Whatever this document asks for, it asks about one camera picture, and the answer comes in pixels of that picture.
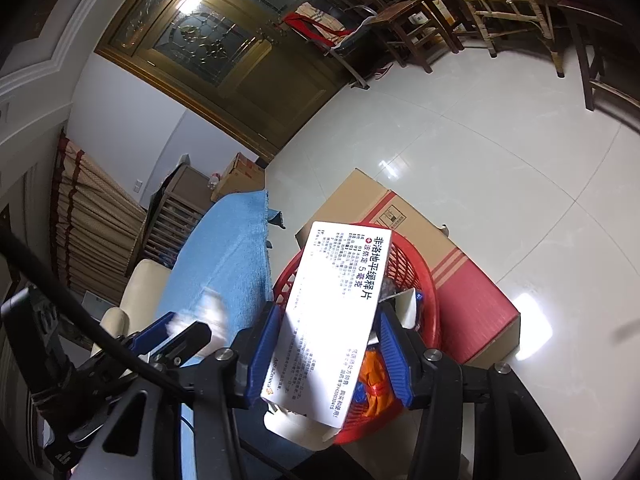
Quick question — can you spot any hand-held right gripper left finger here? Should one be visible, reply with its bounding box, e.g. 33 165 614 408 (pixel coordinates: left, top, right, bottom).
72 301 282 480

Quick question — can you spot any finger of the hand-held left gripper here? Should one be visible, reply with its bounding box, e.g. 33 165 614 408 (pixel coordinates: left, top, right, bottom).
127 311 176 356
150 322 212 368

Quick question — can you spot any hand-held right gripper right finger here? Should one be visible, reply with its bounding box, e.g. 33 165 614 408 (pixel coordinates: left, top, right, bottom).
377 310 576 480

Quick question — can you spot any orange plastic wrapper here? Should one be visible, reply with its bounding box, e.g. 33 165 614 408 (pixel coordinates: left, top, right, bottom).
357 347 401 418

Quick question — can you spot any red plastic basket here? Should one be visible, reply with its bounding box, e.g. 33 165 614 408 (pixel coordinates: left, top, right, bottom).
272 222 443 446

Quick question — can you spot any white medicine box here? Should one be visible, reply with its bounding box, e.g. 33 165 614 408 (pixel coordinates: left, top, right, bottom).
260 220 393 433

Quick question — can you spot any cream leather sofa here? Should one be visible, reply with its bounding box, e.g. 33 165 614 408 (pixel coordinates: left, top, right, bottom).
97 259 173 356

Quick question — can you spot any large red brown cardboard box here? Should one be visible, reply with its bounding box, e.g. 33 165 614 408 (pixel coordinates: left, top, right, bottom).
295 167 522 366

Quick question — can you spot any blue tablecloth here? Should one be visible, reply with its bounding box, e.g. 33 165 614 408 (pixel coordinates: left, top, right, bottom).
155 190 273 480

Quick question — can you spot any beige striped curtain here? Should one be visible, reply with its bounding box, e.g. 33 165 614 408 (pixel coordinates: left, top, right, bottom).
50 130 148 293

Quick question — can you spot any wooden crib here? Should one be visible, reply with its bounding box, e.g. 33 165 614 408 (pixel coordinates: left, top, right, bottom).
142 155 221 261

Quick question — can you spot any small brown cardboard box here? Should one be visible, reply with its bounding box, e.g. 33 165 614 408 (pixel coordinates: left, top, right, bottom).
210 152 266 201

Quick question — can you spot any wooden glass panel door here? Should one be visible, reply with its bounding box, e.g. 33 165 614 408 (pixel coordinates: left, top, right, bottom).
95 0 358 163

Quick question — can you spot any red striped cloth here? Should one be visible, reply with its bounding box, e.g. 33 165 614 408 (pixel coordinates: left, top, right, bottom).
283 2 353 43

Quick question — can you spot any brown wooden stool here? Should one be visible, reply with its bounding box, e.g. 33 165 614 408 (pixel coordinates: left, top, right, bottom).
372 0 461 73

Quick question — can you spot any dark wooden chair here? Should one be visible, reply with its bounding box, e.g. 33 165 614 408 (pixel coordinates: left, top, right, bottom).
555 0 640 116

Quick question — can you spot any black cable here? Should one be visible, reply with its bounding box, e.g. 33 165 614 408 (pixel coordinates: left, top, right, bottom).
0 222 301 480

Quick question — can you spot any metal frame chair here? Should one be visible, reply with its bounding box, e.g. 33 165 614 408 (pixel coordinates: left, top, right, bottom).
282 2 381 88

